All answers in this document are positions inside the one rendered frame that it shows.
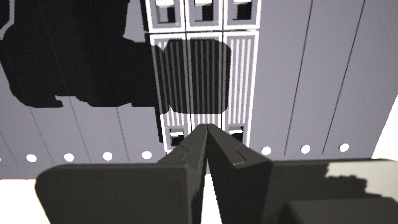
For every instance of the black server rack frame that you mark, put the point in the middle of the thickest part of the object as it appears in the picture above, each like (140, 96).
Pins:
(77, 82)

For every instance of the light brown wooden board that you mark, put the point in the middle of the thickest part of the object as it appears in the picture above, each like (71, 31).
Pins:
(12, 192)

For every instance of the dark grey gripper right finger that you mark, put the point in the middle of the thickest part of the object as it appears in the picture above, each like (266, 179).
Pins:
(249, 190)

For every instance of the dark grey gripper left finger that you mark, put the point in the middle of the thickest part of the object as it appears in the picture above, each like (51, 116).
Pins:
(129, 193)

